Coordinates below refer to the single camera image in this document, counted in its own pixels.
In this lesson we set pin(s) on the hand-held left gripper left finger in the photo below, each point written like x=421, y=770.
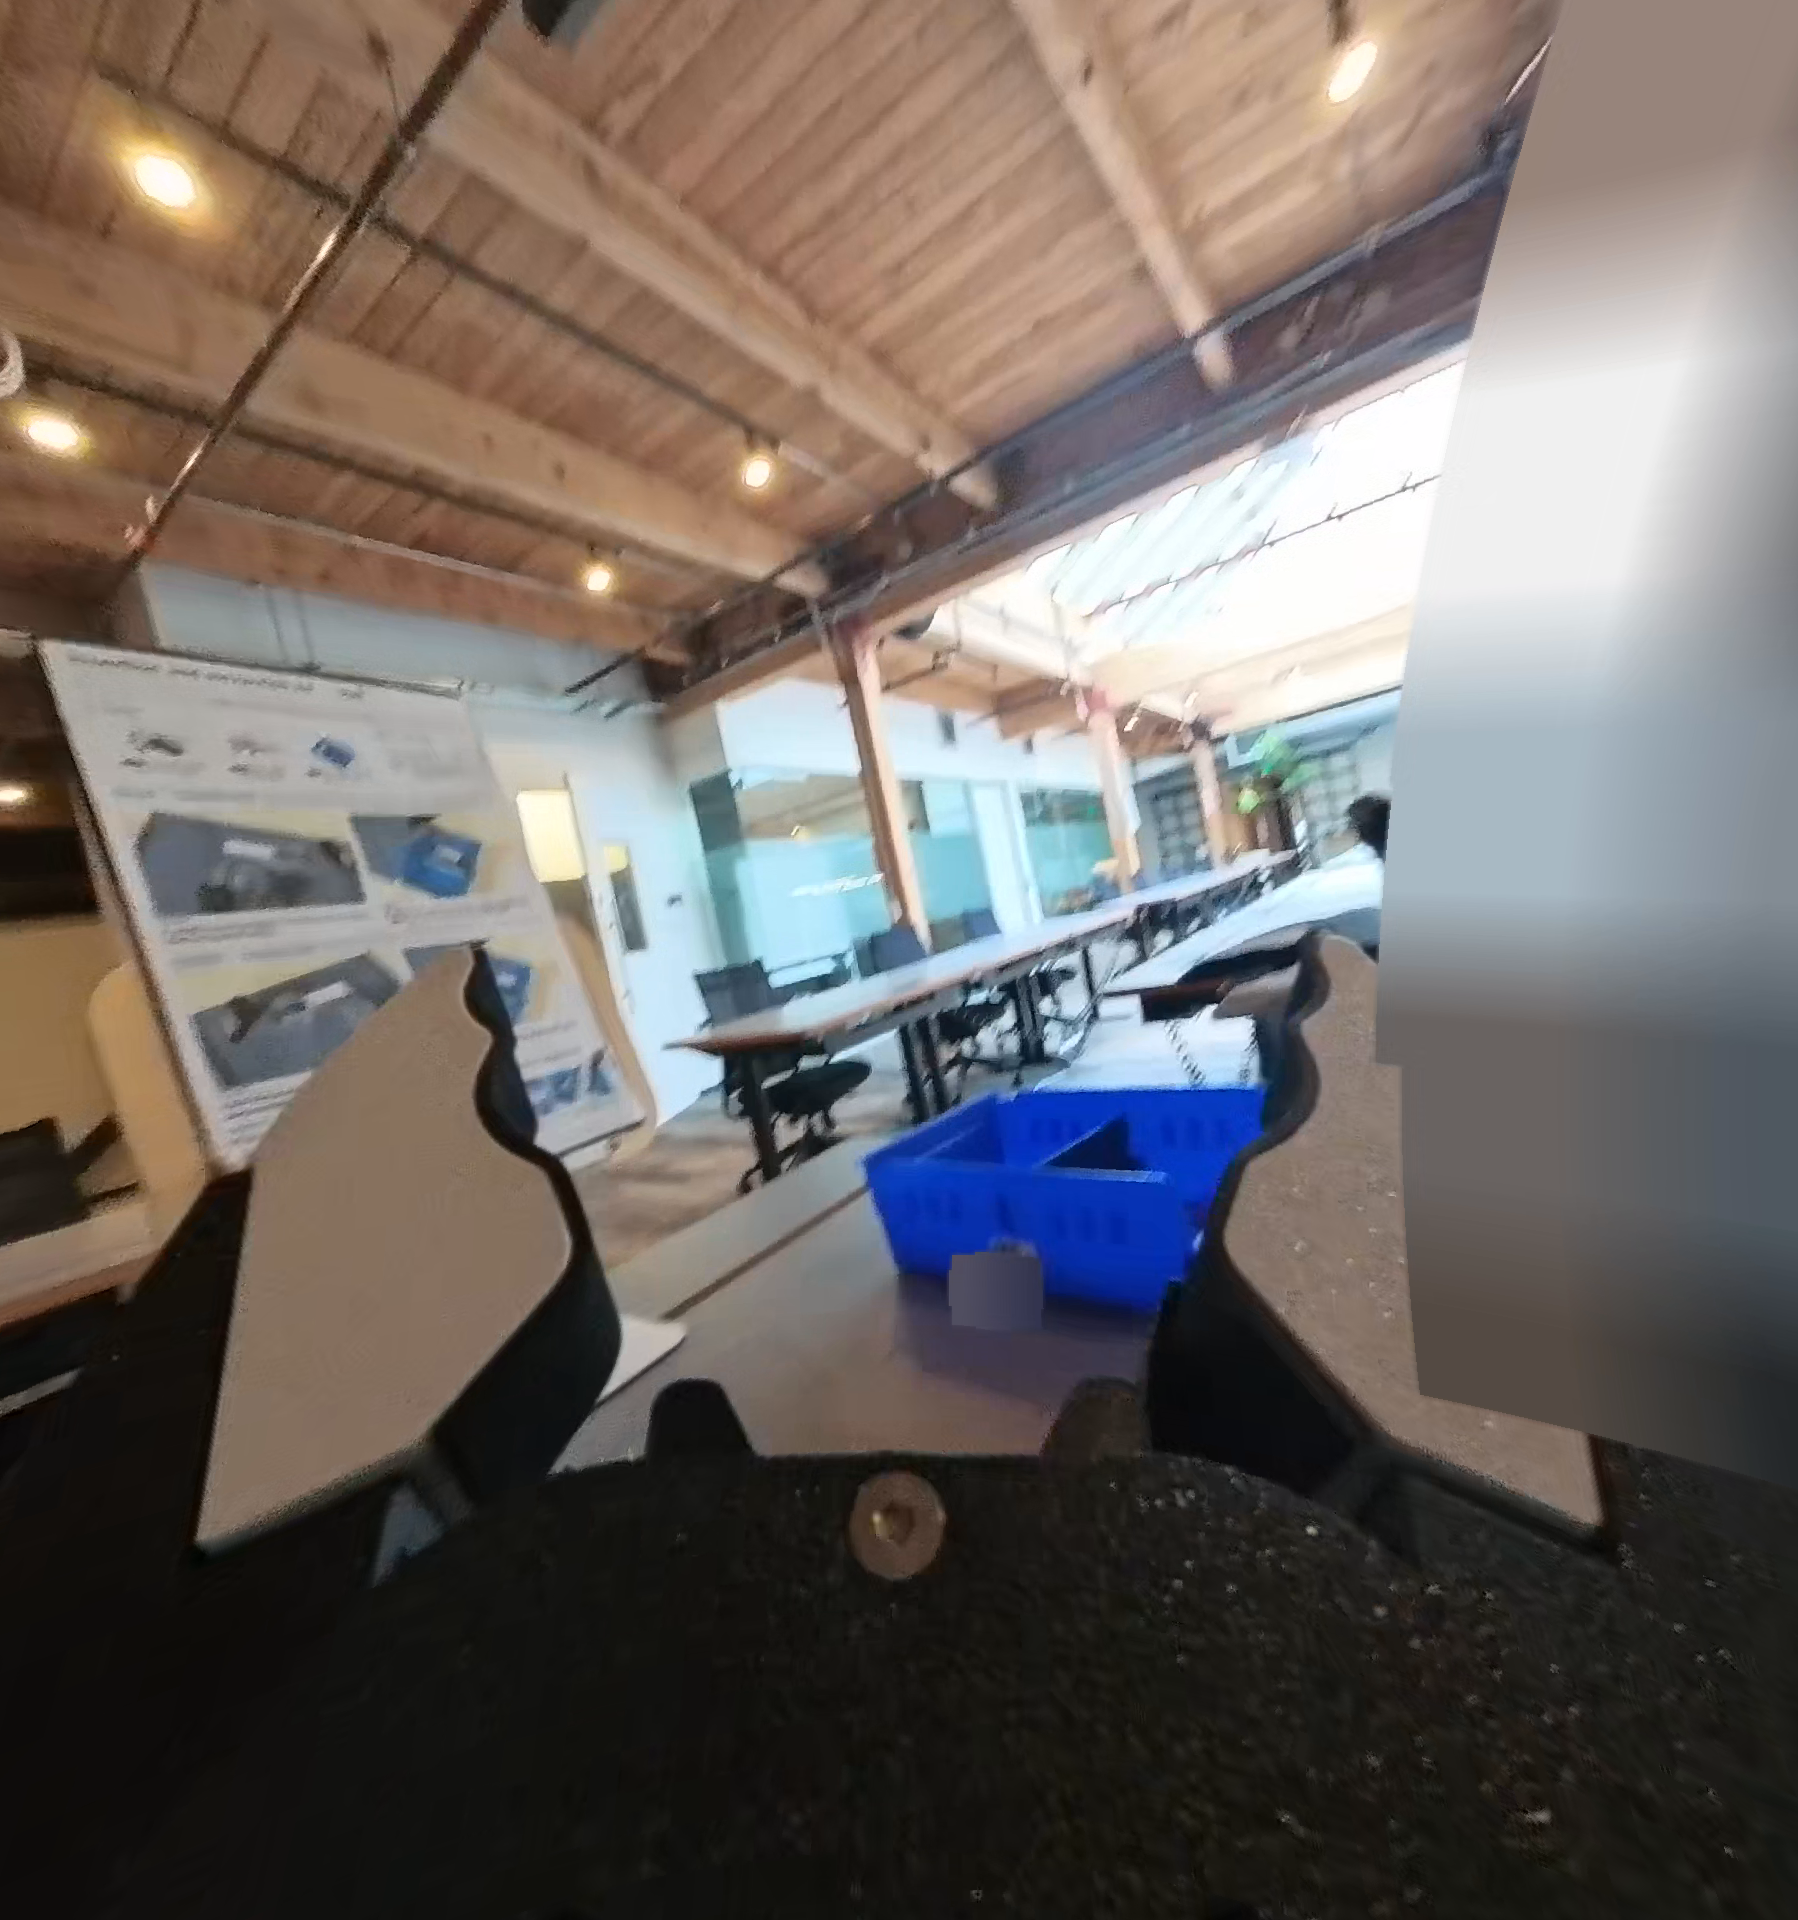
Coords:
x=388, y=1273

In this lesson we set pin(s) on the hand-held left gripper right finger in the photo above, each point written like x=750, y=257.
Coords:
x=1334, y=1273

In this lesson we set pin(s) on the blue plastic bin with divider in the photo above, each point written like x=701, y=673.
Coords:
x=1080, y=1215

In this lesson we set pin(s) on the white flat plate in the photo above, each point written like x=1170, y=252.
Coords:
x=646, y=1351

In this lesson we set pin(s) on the black office chair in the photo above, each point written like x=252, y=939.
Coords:
x=808, y=1089

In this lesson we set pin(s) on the hanging green plant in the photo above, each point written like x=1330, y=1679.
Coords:
x=1275, y=764

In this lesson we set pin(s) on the long wooden table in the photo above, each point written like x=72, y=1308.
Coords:
x=869, y=1002

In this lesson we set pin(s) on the small ceiling spot light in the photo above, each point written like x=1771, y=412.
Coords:
x=596, y=571
x=755, y=470
x=1349, y=66

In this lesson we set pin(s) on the recessed ceiling light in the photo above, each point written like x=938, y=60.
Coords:
x=166, y=178
x=51, y=434

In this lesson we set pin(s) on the wooden support post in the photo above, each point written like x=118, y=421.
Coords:
x=1115, y=810
x=883, y=793

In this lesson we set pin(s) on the black ceiling track rail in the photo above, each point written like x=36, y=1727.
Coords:
x=571, y=15

